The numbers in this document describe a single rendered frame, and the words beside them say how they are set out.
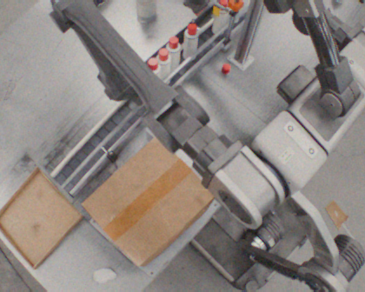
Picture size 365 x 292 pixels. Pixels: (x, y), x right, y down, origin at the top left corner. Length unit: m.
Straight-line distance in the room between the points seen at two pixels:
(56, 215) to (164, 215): 0.50
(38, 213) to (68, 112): 0.42
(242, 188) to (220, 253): 1.27
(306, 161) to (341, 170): 1.82
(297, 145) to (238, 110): 0.80
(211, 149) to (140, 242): 0.43
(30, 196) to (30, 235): 0.15
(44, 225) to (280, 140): 0.96
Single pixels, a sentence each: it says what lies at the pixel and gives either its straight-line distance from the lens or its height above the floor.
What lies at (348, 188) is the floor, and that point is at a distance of 2.51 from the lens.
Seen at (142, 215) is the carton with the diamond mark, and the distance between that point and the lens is 1.05.
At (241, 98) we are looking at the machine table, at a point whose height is 0.83.
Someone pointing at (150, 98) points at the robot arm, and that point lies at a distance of 0.75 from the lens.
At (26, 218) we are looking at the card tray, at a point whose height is 0.83.
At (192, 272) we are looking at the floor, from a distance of 2.16.
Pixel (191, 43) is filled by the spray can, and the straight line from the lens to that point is 1.40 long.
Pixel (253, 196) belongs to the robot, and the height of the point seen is 1.50.
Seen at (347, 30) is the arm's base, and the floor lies 1.49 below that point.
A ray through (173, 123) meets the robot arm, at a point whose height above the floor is 1.46.
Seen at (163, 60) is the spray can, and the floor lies 1.06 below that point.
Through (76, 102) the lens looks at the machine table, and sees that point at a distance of 1.51.
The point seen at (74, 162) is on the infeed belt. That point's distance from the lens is 1.37.
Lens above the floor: 2.15
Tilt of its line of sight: 71 degrees down
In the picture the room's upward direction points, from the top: 7 degrees clockwise
